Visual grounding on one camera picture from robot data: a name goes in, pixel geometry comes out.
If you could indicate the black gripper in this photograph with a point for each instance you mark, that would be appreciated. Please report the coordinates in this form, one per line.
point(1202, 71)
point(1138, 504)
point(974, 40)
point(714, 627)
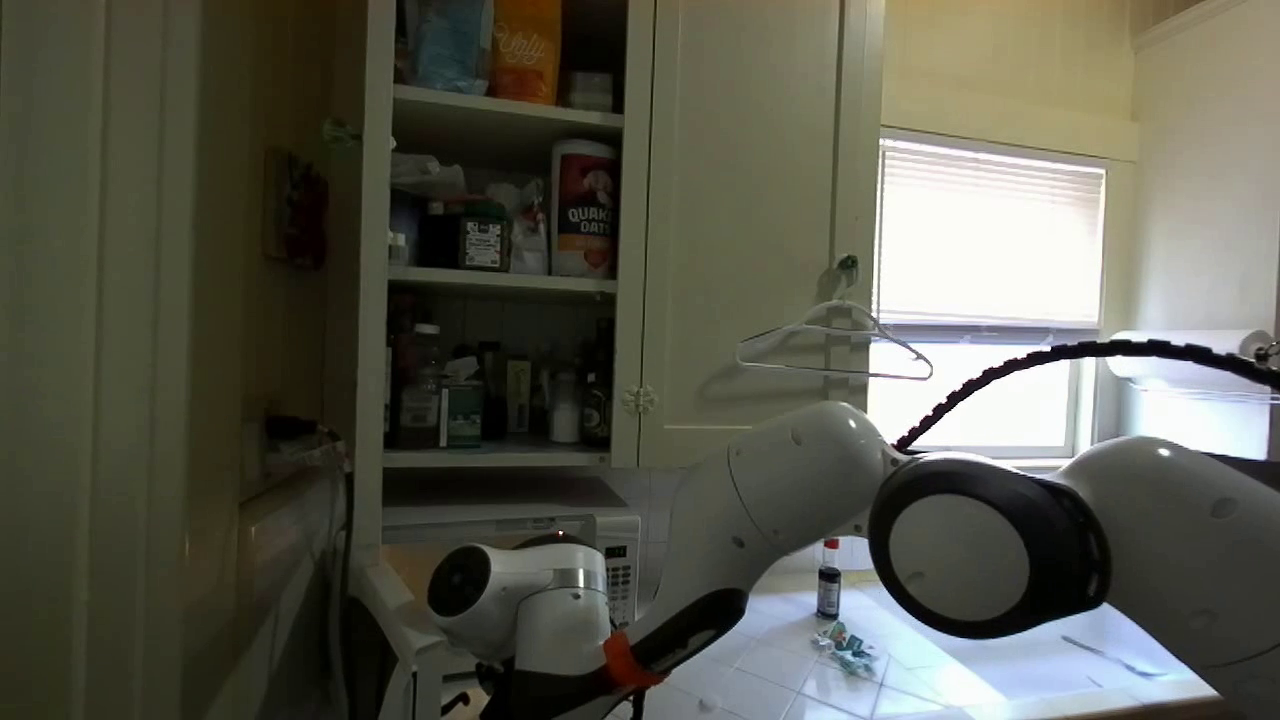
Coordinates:
point(544, 696)

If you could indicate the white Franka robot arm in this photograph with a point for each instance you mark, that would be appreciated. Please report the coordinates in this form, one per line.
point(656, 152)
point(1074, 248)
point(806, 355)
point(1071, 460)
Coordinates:
point(786, 483)

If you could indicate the white microwave oven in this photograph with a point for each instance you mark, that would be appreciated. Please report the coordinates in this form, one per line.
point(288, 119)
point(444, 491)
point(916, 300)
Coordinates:
point(400, 627)

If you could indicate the small white bottle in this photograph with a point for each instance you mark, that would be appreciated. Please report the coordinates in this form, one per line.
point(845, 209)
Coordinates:
point(565, 410)

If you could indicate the dark glass bottle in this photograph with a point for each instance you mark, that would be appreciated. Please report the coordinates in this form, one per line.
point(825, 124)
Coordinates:
point(597, 415)

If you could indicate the soy sauce bottle orange cap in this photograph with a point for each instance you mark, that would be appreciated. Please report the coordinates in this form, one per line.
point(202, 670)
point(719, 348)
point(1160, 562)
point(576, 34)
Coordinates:
point(829, 587)

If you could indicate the green food box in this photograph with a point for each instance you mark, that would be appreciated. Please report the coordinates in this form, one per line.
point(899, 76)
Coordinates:
point(463, 402)

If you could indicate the tall dark jar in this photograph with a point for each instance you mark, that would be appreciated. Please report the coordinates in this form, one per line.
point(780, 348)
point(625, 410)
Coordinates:
point(415, 387)

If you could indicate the dark labelled jar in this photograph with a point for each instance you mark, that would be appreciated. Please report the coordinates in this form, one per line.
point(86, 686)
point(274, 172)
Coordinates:
point(481, 240)

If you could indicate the white clothes hanger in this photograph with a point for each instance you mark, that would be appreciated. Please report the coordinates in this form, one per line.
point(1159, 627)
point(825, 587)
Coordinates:
point(817, 323)

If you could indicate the white plastic bottle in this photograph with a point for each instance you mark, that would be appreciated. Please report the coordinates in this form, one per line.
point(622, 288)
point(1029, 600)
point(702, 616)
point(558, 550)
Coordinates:
point(529, 235)

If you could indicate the oats canister red white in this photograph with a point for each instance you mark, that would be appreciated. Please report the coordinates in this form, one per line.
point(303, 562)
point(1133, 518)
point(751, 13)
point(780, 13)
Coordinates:
point(584, 206)

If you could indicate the cream cabinet door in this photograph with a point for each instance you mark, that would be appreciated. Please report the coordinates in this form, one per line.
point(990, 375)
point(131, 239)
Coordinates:
point(745, 163)

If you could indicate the small white container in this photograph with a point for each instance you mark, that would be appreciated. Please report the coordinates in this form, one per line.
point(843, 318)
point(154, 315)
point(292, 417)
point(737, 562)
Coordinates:
point(591, 91)

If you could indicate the window with white blind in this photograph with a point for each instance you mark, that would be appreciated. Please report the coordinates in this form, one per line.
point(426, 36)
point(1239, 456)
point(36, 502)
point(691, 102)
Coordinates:
point(984, 225)

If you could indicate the orange food box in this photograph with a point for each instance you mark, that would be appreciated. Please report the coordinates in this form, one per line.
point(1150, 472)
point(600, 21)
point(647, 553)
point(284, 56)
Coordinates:
point(527, 45)

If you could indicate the blue food bag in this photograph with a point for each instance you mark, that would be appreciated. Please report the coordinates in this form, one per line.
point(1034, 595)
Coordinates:
point(444, 40)

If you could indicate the cream wall cabinet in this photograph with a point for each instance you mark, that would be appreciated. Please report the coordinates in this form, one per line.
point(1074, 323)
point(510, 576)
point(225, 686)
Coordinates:
point(504, 283)

